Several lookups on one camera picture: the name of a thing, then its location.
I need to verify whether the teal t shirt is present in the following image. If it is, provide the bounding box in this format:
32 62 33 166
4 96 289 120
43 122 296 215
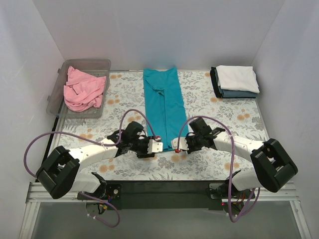
143 67 186 151

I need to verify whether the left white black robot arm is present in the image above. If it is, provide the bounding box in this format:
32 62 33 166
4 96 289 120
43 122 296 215
35 121 163 199

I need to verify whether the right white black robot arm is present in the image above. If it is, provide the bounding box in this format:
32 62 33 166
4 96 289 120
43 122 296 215
185 117 298 198

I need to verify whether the floral table mat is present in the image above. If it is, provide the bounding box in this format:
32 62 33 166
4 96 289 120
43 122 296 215
51 71 269 180

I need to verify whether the folded grey-blue t shirt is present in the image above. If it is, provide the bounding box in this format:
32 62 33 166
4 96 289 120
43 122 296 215
220 89 258 98

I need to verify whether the folded white t shirt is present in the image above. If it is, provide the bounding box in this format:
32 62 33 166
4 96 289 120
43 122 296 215
216 65 260 94

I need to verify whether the pink t shirt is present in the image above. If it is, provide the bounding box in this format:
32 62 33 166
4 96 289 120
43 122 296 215
63 66 107 113

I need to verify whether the clear plastic bin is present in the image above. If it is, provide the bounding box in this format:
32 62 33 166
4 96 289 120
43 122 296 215
46 59 111 119

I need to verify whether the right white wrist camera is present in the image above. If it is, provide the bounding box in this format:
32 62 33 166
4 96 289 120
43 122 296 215
171 137 190 154

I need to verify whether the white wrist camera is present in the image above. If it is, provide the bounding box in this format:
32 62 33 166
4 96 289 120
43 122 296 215
148 139 163 154
171 137 190 154

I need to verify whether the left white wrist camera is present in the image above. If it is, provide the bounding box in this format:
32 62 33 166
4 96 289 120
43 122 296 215
148 139 163 154

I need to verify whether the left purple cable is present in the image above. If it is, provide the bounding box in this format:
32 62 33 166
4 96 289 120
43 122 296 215
23 109 161 228

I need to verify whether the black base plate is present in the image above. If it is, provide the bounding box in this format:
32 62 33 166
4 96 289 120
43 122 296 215
77 180 255 212

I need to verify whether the aluminium frame rail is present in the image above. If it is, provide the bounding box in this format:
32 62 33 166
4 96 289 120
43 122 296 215
19 181 311 239

